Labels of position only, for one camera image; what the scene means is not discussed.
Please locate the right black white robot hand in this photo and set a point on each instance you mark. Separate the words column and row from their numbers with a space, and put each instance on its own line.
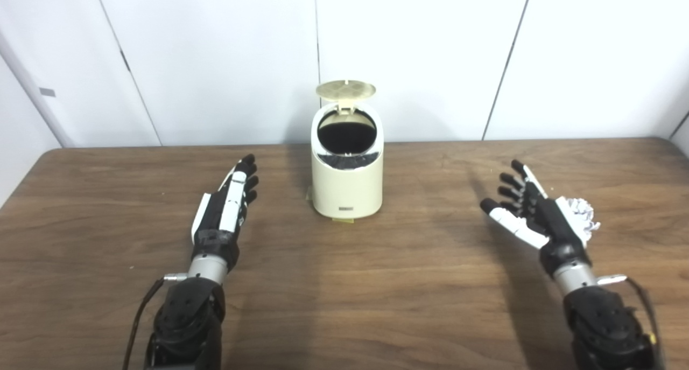
column 557, row 224

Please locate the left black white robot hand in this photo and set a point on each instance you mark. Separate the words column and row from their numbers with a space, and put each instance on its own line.
column 215, row 224

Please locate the small gray wall label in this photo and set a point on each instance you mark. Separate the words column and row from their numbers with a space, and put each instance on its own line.
column 47, row 92

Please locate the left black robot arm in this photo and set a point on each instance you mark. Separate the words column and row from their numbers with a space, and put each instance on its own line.
column 185, row 321

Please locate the cream round bin lid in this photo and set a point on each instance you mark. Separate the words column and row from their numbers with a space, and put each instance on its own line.
column 345, row 89

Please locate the white paper ball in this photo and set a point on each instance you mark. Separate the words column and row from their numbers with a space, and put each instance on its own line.
column 584, row 214

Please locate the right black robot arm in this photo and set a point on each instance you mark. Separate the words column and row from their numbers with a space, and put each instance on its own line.
column 605, row 327

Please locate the yellow tape piece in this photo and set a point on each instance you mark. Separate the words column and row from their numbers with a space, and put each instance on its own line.
column 309, row 193
column 343, row 220

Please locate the cream-colored round bin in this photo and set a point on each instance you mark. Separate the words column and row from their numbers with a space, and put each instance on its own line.
column 347, row 189

